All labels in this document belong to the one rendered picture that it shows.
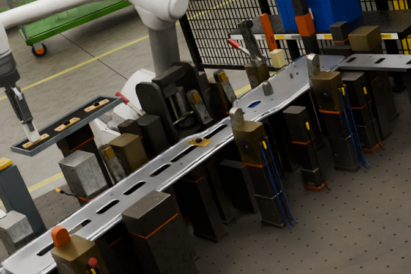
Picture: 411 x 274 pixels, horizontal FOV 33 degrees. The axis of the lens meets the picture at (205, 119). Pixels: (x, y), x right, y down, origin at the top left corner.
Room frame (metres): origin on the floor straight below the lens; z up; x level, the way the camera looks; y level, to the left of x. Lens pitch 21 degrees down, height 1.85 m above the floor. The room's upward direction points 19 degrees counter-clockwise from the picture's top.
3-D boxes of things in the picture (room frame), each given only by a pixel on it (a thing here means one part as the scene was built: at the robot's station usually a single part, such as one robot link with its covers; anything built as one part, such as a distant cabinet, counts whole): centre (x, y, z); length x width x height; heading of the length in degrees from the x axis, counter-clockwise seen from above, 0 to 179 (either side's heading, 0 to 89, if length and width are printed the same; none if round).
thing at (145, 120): (2.16, 0.20, 0.89); 0.12 x 0.07 x 0.38; 36
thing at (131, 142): (2.05, 0.27, 0.89); 0.12 x 0.08 x 0.38; 36
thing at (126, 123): (2.12, 0.24, 0.90); 0.05 x 0.05 x 0.40; 36
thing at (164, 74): (2.23, 0.08, 0.94); 0.18 x 0.13 x 0.49; 126
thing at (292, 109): (2.01, -0.29, 0.84); 0.10 x 0.05 x 0.29; 36
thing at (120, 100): (2.14, 0.42, 1.16); 0.37 x 0.14 x 0.02; 126
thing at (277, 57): (2.43, -0.33, 0.88); 0.04 x 0.04 x 0.37; 36
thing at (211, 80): (2.34, -0.07, 0.88); 0.11 x 0.07 x 0.37; 36
